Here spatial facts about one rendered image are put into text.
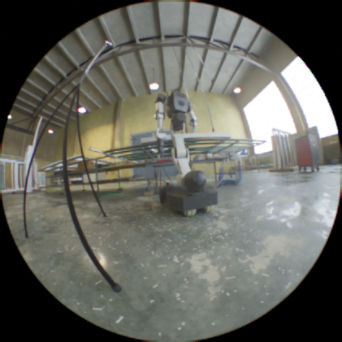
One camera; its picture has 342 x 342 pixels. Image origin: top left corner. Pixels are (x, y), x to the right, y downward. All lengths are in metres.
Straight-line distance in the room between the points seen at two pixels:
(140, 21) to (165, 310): 8.47
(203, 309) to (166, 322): 0.10
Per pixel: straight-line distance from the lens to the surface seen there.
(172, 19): 8.14
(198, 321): 0.35
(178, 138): 1.28
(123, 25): 8.30
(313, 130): 7.47
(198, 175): 0.79
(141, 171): 8.38
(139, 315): 0.37
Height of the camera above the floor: 0.35
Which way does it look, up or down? 2 degrees up
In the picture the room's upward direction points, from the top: 5 degrees counter-clockwise
